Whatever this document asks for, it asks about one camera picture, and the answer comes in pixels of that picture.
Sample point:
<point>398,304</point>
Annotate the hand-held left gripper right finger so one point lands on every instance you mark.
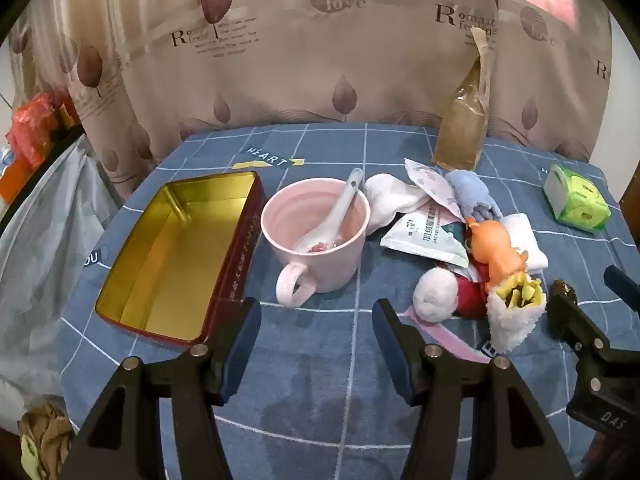
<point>395,355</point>

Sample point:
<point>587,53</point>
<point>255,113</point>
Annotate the blue checked tablecloth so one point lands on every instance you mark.
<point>320,410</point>

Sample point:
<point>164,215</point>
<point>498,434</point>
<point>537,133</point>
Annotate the red white plush hat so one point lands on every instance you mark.
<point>435,295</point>

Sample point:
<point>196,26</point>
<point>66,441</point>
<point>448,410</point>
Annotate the orange plastic bag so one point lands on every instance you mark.
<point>30,130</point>

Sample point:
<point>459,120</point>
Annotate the pink mug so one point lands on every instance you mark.
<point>320,270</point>

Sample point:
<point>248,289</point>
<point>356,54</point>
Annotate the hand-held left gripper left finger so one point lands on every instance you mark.
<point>240,350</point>

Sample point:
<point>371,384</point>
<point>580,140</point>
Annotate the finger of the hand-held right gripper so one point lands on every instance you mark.
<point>625,290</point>
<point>565,300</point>

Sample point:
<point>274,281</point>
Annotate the translucent white plastic bag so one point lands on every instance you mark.
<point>45,260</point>

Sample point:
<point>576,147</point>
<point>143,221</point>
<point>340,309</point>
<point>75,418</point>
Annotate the white and pink sock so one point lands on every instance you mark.
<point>390,200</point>

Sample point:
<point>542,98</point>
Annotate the beige leaf print curtain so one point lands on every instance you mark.
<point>300,60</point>

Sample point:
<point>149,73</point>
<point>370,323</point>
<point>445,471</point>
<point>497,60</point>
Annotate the red and gold tin box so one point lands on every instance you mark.
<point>175,250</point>

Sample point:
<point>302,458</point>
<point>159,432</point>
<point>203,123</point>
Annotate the green tissue pack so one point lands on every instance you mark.
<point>575,200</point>

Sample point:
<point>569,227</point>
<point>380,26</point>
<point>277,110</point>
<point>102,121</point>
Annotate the brown paper snack bag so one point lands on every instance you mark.
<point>460,130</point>

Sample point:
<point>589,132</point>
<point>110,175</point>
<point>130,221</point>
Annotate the white folded cloth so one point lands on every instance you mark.
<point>525,230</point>

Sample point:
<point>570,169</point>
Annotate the small white printed packet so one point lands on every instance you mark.
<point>430,182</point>

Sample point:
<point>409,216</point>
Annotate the wet wipes pack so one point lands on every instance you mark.
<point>425,240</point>

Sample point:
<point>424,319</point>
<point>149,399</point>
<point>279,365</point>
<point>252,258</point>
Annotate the white fluffy sock yellow lining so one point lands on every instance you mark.
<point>510,325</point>

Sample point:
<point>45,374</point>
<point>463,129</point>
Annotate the brown wooden door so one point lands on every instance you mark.
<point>631,220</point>

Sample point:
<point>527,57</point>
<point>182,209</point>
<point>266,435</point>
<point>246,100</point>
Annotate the orange rubber animal toy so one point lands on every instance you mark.
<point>492,250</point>

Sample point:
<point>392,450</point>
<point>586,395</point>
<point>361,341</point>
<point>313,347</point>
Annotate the yellow brown cloth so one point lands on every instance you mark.
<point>47,440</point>

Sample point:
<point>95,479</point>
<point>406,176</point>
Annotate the white ceramic spoon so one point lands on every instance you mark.
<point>335,210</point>

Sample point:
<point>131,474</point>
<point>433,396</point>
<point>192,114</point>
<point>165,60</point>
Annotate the blue towel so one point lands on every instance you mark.
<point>470,195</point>

